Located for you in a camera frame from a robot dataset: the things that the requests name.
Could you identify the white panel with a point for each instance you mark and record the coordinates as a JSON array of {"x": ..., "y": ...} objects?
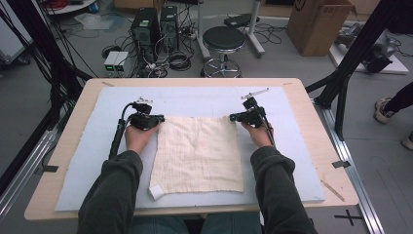
[{"x": 13, "y": 39}]

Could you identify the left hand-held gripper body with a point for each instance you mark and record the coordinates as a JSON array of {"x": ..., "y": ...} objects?
[{"x": 140, "y": 118}]

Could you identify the brown cardboard box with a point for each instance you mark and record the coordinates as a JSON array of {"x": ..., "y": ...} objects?
[{"x": 315, "y": 29}]

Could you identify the slim black computer tower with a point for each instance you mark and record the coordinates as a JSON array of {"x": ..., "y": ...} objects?
[{"x": 169, "y": 29}]

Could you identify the grey robot parts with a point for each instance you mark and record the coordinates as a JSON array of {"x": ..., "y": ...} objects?
[{"x": 380, "y": 53}]

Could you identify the black tape piece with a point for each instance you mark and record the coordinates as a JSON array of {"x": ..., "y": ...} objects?
[
  {"x": 341, "y": 164},
  {"x": 50, "y": 168}
]

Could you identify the black flat device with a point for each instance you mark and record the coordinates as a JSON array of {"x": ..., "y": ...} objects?
[{"x": 238, "y": 20}]

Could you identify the pale blue table mat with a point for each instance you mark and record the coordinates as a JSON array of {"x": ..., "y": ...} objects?
[{"x": 292, "y": 156}]

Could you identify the white power supply box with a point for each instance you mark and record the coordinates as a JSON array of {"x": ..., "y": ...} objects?
[
  {"x": 110, "y": 60},
  {"x": 121, "y": 60}
]

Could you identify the aluminium rail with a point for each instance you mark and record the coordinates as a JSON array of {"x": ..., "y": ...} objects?
[
  {"x": 26, "y": 169},
  {"x": 350, "y": 169}
]

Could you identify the white round table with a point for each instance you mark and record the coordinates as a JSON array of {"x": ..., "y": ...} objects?
[{"x": 71, "y": 7}]

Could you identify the person's right leg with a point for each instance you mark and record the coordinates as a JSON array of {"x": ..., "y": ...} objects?
[{"x": 230, "y": 224}]

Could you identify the white metal stand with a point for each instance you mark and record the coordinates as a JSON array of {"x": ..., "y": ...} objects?
[{"x": 253, "y": 26}]

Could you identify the black metal frame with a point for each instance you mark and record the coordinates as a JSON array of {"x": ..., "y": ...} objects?
[{"x": 354, "y": 55}]

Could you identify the large black computer tower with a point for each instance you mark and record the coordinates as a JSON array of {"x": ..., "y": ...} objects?
[{"x": 144, "y": 32}]

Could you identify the person's left hand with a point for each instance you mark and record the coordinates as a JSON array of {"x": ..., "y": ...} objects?
[{"x": 139, "y": 139}]

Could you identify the person's leg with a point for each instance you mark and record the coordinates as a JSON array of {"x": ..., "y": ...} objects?
[
  {"x": 401, "y": 97},
  {"x": 230, "y": 224},
  {"x": 162, "y": 226}
]

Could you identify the black tape cross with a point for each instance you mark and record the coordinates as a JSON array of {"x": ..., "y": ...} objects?
[{"x": 348, "y": 217}]

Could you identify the black round stool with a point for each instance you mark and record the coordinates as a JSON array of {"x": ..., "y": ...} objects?
[{"x": 224, "y": 38}]

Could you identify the white board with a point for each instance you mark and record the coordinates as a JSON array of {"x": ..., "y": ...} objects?
[{"x": 397, "y": 66}]

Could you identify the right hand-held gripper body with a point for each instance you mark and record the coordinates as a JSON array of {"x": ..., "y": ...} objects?
[{"x": 255, "y": 115}]

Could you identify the clear plastic sheet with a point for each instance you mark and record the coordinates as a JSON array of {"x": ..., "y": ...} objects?
[{"x": 94, "y": 21}]

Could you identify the thin wooden stick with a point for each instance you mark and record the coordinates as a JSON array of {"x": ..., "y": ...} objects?
[{"x": 332, "y": 190}]

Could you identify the cream printed cloth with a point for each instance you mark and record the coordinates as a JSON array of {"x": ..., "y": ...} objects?
[{"x": 198, "y": 156}]

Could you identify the person's right hand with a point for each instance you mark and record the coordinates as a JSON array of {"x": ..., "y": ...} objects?
[{"x": 261, "y": 136}]

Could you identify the person's left leg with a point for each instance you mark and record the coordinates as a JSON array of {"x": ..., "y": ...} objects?
[{"x": 162, "y": 226}]

